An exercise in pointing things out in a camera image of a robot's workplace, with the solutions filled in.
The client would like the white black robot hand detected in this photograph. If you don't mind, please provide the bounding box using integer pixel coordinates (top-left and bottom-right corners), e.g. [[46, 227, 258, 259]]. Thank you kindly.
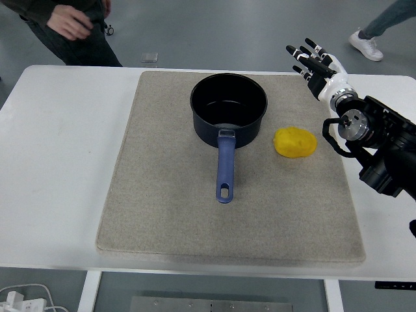
[[285, 38, 354, 102]]

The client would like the yellow potato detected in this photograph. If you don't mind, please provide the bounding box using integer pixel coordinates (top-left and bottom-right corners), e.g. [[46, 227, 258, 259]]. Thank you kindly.
[[272, 126, 317, 159]]

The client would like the white shoe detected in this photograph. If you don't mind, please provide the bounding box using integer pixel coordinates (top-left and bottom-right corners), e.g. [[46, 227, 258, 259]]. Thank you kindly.
[[348, 28, 384, 62]]

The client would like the person's leg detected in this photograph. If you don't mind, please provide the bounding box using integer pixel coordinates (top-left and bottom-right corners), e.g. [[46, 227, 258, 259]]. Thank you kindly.
[[360, 0, 416, 40]]

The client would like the beige fabric mat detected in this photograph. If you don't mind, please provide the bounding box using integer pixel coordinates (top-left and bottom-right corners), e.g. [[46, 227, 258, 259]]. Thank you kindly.
[[95, 70, 367, 263]]

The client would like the black table control box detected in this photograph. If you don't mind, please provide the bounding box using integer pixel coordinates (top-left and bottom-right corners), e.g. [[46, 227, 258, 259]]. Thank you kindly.
[[374, 281, 416, 290]]

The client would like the white table leg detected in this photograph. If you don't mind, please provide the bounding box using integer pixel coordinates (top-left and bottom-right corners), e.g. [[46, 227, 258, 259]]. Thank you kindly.
[[77, 270, 102, 312], [324, 278, 345, 312]]

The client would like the person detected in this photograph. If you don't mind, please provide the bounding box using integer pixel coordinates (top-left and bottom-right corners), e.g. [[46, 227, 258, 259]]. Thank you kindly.
[[0, 0, 124, 68]]

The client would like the grey metal plate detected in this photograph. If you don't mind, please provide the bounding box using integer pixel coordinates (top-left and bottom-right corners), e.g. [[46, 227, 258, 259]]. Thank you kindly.
[[129, 296, 295, 312]]

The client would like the person's hand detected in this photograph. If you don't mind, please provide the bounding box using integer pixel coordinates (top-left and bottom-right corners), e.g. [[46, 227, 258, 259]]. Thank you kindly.
[[46, 3, 92, 42]]

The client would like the white power strip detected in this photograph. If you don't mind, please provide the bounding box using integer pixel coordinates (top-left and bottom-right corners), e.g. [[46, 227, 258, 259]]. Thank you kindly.
[[0, 291, 48, 312]]

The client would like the blue pot with handle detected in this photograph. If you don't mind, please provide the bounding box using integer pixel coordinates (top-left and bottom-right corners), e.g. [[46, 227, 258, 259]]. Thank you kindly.
[[189, 73, 269, 205]]

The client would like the white cable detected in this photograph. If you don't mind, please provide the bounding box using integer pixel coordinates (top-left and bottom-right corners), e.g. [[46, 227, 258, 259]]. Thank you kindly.
[[0, 283, 68, 312]]

